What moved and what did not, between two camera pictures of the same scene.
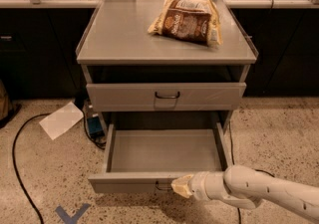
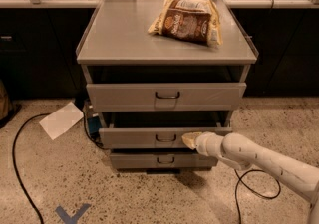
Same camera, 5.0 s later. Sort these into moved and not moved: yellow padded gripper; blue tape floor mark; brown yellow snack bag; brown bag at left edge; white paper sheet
Moved: yellow padded gripper
Not moved: blue tape floor mark; brown bag at left edge; white paper sheet; brown yellow snack bag
